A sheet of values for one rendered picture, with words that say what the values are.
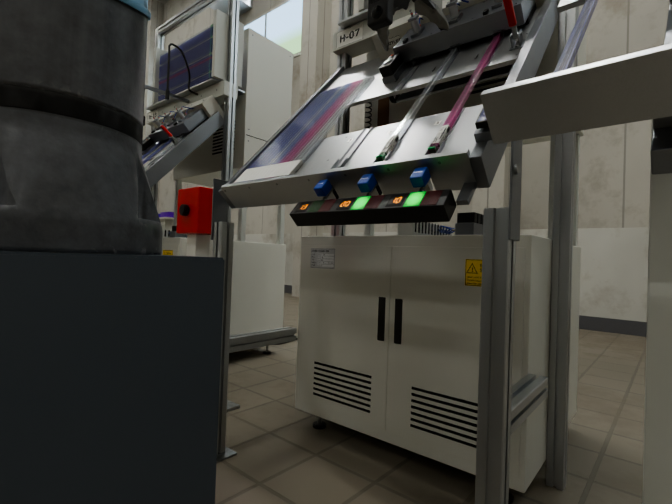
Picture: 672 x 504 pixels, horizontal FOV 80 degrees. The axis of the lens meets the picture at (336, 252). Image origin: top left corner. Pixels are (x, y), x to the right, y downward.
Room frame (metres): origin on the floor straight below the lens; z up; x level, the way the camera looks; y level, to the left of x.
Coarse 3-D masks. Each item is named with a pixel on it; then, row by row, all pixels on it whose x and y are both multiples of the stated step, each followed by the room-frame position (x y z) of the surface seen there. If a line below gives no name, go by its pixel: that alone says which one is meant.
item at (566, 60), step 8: (592, 0) 0.61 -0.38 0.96; (584, 8) 0.60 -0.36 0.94; (592, 8) 0.59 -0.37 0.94; (584, 16) 0.58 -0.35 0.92; (576, 24) 0.57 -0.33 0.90; (584, 24) 0.56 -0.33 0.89; (576, 32) 0.55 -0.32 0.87; (584, 32) 0.56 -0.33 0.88; (568, 40) 0.54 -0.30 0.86; (576, 40) 0.53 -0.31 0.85; (568, 48) 0.52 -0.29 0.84; (576, 48) 0.52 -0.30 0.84; (568, 56) 0.50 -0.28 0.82; (560, 64) 0.50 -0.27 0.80; (568, 64) 0.49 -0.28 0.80
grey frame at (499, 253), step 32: (352, 0) 1.49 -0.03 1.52; (576, 64) 1.02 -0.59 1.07; (224, 224) 1.09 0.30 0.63; (224, 256) 1.09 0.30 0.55; (512, 256) 0.63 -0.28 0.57; (224, 288) 1.09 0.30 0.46; (512, 288) 0.63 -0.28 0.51; (224, 320) 1.10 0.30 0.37; (480, 320) 0.64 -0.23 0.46; (512, 320) 0.64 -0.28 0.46; (224, 352) 1.10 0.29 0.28; (480, 352) 0.64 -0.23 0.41; (512, 352) 0.64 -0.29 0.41; (224, 384) 1.10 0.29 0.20; (480, 384) 0.63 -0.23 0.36; (224, 416) 1.11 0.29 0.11; (480, 416) 0.63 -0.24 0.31; (224, 448) 1.11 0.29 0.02; (480, 448) 0.63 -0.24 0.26; (480, 480) 0.63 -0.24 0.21
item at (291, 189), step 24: (336, 168) 0.81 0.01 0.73; (360, 168) 0.76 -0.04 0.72; (384, 168) 0.74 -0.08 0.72; (408, 168) 0.71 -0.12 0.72; (432, 168) 0.69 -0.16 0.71; (456, 168) 0.66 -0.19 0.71; (240, 192) 1.02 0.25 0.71; (264, 192) 0.97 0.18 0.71; (288, 192) 0.93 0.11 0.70; (312, 192) 0.89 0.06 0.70; (336, 192) 0.86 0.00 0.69; (360, 192) 0.81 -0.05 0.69; (384, 192) 0.78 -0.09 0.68; (408, 192) 0.75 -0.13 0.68
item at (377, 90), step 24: (528, 24) 0.96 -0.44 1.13; (480, 48) 0.98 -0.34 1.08; (504, 48) 0.92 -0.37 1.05; (360, 72) 1.31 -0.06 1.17; (408, 72) 1.09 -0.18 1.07; (432, 72) 1.02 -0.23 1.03; (456, 72) 0.94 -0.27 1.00; (504, 72) 0.93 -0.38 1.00; (360, 96) 1.14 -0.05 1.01; (384, 96) 1.07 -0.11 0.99; (408, 96) 1.09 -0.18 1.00
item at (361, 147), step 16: (448, 112) 0.81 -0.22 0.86; (464, 112) 0.78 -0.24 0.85; (384, 128) 0.90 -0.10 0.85; (416, 128) 0.83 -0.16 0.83; (432, 128) 0.79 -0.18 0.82; (464, 128) 0.74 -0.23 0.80; (320, 144) 1.01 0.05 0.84; (336, 144) 0.96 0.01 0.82; (352, 144) 0.91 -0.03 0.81; (368, 144) 0.88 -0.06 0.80; (384, 144) 0.84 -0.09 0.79; (400, 144) 0.81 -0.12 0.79; (416, 144) 0.78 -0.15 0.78; (448, 144) 0.72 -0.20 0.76; (464, 144) 0.70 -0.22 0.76; (320, 160) 0.93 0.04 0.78; (336, 160) 0.89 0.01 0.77; (352, 160) 0.85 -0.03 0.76; (368, 160) 0.82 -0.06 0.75; (384, 160) 0.77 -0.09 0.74
